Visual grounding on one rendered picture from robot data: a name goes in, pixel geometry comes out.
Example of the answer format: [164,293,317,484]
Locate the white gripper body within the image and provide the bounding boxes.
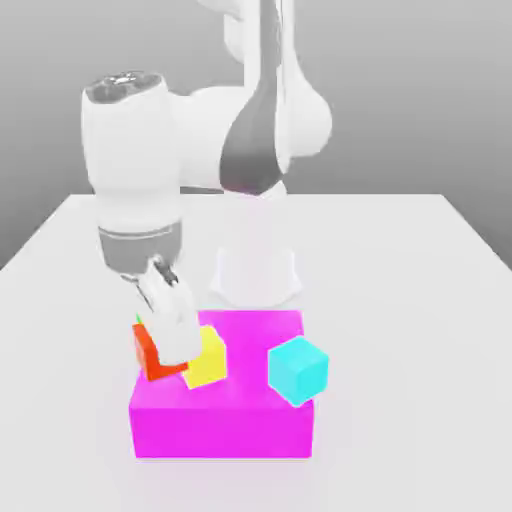
[137,268,202,367]

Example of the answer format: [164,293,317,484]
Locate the small red cube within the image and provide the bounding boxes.
[132,322,189,382]

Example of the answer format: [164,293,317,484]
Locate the small yellow cube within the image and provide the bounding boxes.
[181,324,228,390]

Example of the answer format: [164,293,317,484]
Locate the small cyan cube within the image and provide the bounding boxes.
[267,334,330,409]

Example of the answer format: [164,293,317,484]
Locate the large magenta box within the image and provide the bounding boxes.
[128,309,315,460]

